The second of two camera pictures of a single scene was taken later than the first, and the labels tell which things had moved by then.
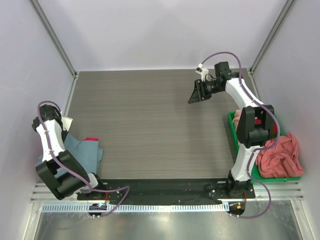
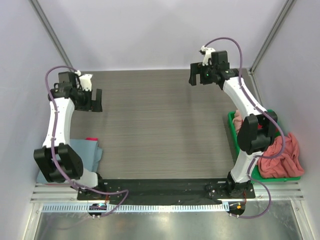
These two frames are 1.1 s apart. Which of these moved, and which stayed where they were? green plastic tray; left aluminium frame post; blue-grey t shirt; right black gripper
Moved: right black gripper
Stayed: green plastic tray; left aluminium frame post; blue-grey t shirt
